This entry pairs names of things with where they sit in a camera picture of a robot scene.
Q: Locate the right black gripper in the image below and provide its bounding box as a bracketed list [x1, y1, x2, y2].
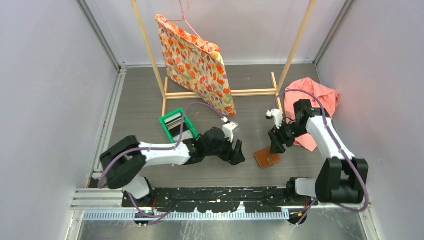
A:
[268, 119, 309, 155]

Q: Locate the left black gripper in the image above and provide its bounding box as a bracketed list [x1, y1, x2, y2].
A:
[204, 133, 245, 165]

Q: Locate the brown leather card holder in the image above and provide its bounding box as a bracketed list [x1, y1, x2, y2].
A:
[253, 147, 282, 169]

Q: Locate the green plastic card bin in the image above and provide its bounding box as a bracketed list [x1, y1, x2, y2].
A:
[159, 107, 199, 143]

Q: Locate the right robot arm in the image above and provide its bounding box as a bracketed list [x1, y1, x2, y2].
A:
[266, 99, 369, 205]

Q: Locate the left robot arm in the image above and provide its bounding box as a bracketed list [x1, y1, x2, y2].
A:
[98, 127, 246, 207]

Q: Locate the stack of credit cards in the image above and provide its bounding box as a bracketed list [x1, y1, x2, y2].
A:
[164, 113, 194, 143]

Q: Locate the wooden clothes rack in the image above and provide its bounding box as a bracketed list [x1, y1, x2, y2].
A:
[130, 0, 317, 116]

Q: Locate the pink crumpled cloth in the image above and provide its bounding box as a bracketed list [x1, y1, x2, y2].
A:
[284, 77, 341, 153]

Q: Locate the floral fabric bag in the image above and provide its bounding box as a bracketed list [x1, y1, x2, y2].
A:
[155, 14, 236, 117]

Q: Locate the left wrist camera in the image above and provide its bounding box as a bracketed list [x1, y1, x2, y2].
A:
[221, 116, 239, 143]

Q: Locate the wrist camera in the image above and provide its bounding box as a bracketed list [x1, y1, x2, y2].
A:
[265, 108, 284, 129]
[221, 116, 239, 143]

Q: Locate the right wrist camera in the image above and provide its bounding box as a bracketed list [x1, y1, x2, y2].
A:
[265, 108, 284, 129]

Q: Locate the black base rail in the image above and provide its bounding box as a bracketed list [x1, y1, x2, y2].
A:
[136, 186, 312, 213]

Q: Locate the pink wire hanger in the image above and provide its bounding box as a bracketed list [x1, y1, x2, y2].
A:
[163, 0, 218, 45]

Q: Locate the aluminium frame rail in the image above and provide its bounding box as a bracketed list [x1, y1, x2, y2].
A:
[71, 185, 374, 222]

